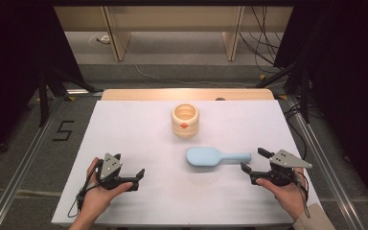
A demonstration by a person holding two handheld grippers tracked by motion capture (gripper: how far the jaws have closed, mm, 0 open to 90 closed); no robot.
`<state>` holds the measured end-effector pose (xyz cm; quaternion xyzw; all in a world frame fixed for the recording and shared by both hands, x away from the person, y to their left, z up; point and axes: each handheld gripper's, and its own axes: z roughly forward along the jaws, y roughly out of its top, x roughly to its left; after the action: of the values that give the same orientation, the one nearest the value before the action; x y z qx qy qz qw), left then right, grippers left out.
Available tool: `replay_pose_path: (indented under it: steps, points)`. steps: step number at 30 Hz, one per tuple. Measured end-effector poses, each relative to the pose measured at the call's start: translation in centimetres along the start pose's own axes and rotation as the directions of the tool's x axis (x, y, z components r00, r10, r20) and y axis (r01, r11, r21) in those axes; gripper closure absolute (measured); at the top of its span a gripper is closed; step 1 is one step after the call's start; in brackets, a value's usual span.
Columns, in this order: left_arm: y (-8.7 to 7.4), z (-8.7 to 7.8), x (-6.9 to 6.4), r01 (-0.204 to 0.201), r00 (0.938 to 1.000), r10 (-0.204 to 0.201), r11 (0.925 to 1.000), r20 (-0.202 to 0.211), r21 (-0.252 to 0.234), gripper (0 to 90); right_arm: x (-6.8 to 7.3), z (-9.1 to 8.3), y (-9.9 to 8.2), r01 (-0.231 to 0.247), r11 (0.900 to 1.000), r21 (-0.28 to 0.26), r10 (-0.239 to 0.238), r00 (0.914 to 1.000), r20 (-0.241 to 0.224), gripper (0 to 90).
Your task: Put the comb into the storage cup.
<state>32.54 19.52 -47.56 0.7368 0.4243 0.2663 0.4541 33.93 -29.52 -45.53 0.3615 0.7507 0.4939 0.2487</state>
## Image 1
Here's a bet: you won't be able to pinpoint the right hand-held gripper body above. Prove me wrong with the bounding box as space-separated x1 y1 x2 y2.
250 149 313 187

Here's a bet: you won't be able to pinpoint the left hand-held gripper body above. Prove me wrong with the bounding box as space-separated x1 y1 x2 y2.
95 152 141 192

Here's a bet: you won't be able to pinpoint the light blue hairbrush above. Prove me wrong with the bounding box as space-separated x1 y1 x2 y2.
186 146 252 168

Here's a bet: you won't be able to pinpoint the cream ribbed cup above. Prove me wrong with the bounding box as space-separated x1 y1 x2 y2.
171 103 201 139

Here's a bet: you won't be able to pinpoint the person's left hand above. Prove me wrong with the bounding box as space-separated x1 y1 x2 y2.
80 157 134 220

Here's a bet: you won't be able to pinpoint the person's right hand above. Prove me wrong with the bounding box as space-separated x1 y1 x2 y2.
256 173 309 221

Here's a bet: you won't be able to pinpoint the white table board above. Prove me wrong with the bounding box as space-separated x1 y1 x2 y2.
51 100 330 226

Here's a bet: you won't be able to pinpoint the black metal stand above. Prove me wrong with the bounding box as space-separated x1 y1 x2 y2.
37 67 104 128
255 60 311 125

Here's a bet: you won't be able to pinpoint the light wooden table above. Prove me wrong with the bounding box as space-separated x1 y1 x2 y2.
101 88 275 102

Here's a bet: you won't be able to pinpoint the black curtain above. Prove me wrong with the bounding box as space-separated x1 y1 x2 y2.
273 0 368 219
0 0 84 169

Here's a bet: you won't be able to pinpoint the round floor socket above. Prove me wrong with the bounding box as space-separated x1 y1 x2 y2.
88 33 112 46

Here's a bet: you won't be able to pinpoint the beige wooden desk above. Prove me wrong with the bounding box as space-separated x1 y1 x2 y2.
53 5 294 62

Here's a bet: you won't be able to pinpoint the left hand-held gripper cable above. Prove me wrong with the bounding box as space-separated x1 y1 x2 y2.
67 159 104 219

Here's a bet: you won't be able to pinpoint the hand-held gripper cable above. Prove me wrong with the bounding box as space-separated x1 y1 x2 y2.
295 172 311 219
67 159 104 219

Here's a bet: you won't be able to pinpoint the black floor cables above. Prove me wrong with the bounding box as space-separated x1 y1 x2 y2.
284 101 326 161

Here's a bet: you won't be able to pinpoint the right hand-held gripper cable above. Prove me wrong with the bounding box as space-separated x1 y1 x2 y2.
295 172 311 219

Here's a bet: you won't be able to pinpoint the silver metal floor rail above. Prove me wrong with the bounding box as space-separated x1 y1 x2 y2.
287 95 367 230
0 95 64 230

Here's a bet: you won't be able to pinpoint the thin white floor cable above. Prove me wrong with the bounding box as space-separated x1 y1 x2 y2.
126 47 257 88

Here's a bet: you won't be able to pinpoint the bundle of black cables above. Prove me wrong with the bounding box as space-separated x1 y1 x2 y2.
239 6 284 75

